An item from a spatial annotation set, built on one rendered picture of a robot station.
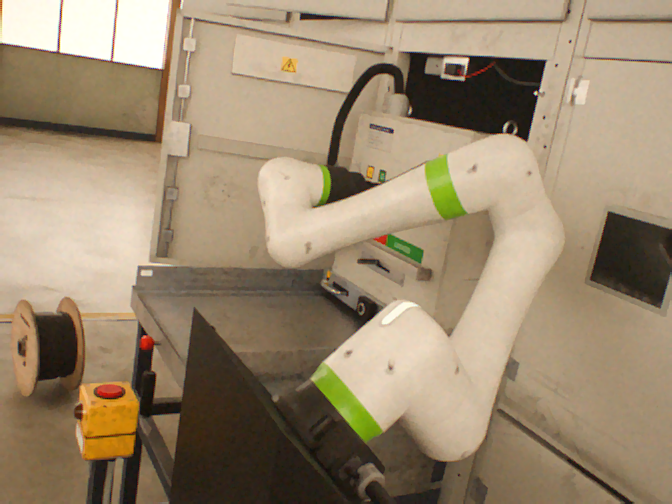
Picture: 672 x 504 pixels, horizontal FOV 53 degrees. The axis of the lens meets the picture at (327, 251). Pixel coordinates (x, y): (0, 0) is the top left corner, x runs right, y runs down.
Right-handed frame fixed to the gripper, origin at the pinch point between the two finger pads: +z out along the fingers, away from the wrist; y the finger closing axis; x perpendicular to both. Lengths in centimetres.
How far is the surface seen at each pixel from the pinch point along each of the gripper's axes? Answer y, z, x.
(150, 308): -29, -51, -38
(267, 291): -40, -15, -38
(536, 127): 15.7, 16.2, 19.5
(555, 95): 19.4, 15.8, 26.7
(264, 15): -132, 10, 44
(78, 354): -144, -46, -101
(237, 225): -63, -17, -24
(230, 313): -25, -32, -38
